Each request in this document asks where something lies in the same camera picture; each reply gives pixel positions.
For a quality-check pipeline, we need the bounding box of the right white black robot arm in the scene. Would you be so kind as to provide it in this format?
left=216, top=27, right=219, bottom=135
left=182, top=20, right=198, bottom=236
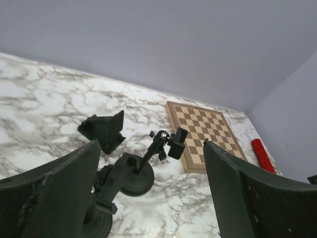
left=307, top=175, right=317, bottom=185

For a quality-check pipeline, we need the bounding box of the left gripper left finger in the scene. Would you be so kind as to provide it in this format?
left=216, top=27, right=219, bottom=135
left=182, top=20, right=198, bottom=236
left=0, top=140, right=101, bottom=238

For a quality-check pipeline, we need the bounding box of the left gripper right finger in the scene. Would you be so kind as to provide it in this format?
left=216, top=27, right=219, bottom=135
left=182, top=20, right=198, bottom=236
left=203, top=139, right=317, bottom=238

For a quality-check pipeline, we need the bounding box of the black wedge phone stand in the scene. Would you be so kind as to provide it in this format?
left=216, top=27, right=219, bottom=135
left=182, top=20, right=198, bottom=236
left=77, top=110, right=126, bottom=155

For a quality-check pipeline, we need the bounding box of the wooden chessboard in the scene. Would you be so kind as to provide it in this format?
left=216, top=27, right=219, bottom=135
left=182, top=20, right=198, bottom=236
left=165, top=101, right=247, bottom=173

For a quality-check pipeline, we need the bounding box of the black round-base clamp stand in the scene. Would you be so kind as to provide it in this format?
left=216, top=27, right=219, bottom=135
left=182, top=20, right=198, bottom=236
left=120, top=127, right=188, bottom=197

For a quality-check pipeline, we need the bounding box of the red grey microphone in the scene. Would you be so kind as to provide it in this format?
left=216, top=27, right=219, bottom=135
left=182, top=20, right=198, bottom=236
left=251, top=139, right=276, bottom=174

